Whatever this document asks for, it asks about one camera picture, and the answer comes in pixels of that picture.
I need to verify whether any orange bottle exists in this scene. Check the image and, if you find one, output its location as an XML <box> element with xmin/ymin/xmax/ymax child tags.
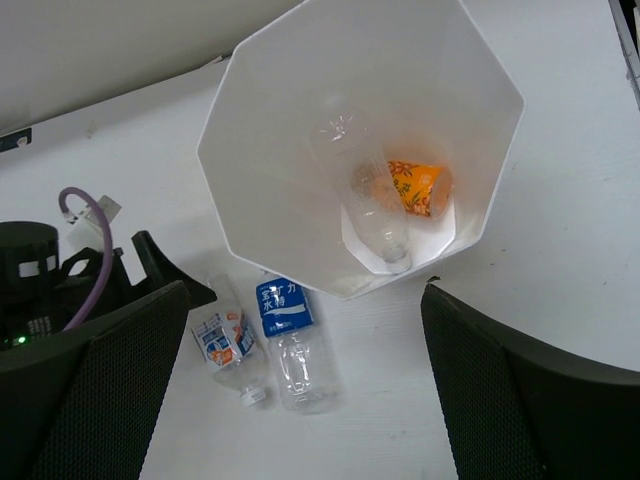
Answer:
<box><xmin>369</xmin><ymin>159</ymin><xmax>453</xmax><ymax>220</ymax></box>

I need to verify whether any clear bottle orange-blue label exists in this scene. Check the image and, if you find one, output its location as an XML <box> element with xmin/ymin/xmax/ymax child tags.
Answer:
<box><xmin>189</xmin><ymin>274</ymin><xmax>268</xmax><ymax>408</ymax></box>

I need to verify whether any blue corner label left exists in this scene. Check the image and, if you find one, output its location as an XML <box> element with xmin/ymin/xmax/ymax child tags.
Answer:
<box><xmin>0</xmin><ymin>127</ymin><xmax>32</xmax><ymax>153</ymax></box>

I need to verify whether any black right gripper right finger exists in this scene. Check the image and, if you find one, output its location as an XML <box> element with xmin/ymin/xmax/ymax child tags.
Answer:
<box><xmin>421</xmin><ymin>283</ymin><xmax>639</xmax><ymax>479</ymax></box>

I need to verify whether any white octagonal bin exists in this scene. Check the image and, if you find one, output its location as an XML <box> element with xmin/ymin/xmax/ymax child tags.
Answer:
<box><xmin>198</xmin><ymin>1</ymin><xmax>524</xmax><ymax>299</ymax></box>

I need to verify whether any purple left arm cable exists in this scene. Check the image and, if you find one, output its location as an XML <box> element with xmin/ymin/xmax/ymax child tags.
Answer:
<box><xmin>58</xmin><ymin>186</ymin><xmax>115</xmax><ymax>332</ymax></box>

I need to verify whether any clear bottle blue label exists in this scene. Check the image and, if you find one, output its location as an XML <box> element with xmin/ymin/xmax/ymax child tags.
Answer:
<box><xmin>255</xmin><ymin>272</ymin><xmax>339</xmax><ymax>415</ymax></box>

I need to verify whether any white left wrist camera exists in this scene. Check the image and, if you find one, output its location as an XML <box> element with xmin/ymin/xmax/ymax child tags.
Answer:
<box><xmin>64</xmin><ymin>195</ymin><xmax>121</xmax><ymax>252</ymax></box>

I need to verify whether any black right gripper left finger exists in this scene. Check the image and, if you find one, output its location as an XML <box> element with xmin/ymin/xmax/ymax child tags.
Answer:
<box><xmin>1</xmin><ymin>282</ymin><xmax>189</xmax><ymax>479</ymax></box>

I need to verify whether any clear crushed unlabelled bottle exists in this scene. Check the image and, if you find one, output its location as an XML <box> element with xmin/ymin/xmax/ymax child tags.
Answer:
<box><xmin>309</xmin><ymin>99</ymin><xmax>412</xmax><ymax>275</ymax></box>

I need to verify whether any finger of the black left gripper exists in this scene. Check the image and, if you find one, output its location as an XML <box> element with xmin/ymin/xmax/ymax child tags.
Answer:
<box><xmin>132</xmin><ymin>230</ymin><xmax>217</xmax><ymax>308</ymax></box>

